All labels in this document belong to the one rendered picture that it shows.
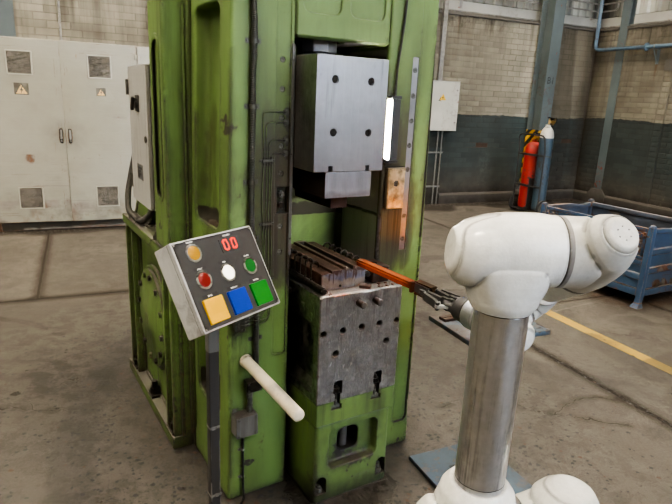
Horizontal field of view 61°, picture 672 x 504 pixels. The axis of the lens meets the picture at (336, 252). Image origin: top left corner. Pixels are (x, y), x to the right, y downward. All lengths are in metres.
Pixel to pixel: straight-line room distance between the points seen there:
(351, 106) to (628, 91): 9.07
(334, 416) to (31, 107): 5.58
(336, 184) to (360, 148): 0.16
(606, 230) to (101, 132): 6.53
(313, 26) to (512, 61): 8.20
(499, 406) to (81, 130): 6.45
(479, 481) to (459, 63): 8.68
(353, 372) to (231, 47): 1.28
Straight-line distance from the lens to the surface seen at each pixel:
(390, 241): 2.45
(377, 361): 2.35
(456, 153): 9.66
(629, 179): 10.76
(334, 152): 2.05
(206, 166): 2.40
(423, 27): 2.46
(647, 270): 5.43
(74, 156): 7.18
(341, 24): 2.22
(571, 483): 1.36
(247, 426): 2.35
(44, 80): 7.15
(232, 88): 2.02
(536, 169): 9.30
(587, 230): 1.05
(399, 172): 2.38
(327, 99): 2.02
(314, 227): 2.62
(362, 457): 2.56
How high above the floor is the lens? 1.62
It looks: 15 degrees down
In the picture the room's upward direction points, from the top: 3 degrees clockwise
